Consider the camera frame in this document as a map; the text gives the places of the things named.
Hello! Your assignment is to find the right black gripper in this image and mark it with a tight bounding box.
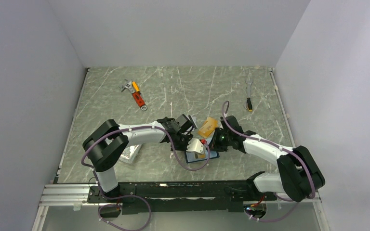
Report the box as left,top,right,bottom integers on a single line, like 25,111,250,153
206,128,232,152

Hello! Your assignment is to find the blue leather card holder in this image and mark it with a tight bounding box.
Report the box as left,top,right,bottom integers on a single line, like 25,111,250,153
185,151,220,164

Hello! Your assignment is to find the silver card stack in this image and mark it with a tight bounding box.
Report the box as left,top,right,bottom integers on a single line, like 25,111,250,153
188,115,198,129

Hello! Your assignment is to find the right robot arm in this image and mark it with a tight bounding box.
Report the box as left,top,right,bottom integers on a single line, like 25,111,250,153
209,115,326,202

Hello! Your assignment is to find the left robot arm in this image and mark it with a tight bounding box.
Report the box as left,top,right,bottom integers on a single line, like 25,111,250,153
82,114,194,202

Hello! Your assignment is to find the clear plastic screw box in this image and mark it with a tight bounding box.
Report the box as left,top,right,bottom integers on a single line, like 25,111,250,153
119,144,142,164

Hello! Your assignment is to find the red adjustable wrench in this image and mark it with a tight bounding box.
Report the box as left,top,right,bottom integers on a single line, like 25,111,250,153
120,79,147,111

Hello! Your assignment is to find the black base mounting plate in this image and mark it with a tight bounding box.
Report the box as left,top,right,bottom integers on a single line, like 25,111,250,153
87,180,276,215

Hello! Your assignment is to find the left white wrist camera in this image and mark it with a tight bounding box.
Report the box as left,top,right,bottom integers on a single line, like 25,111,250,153
186,138,206,154

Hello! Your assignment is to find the grey wrench black handle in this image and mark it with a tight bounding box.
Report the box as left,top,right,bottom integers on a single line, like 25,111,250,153
245,75,253,112

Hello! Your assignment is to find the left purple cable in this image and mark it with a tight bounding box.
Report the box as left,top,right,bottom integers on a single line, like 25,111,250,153
80,125,211,231

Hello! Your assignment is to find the aluminium frame rail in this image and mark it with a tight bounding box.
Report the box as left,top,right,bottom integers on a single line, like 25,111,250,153
39,184,322,208

